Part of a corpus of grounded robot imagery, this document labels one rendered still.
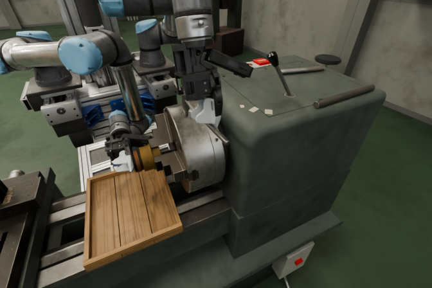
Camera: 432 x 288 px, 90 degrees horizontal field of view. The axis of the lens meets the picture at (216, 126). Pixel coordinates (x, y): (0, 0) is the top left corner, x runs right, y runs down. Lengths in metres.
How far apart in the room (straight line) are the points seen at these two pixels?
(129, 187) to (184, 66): 0.63
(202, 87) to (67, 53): 0.52
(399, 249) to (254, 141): 1.73
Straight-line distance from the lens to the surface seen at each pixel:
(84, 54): 0.83
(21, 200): 0.93
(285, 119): 0.65
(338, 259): 1.92
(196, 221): 0.85
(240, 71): 0.49
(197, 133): 0.65
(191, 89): 0.46
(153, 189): 0.94
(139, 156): 0.75
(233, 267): 1.14
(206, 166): 0.67
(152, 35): 1.28
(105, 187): 1.02
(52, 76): 1.28
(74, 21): 1.41
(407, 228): 2.34
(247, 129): 0.61
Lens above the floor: 1.60
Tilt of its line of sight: 35 degrees down
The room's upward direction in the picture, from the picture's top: straight up
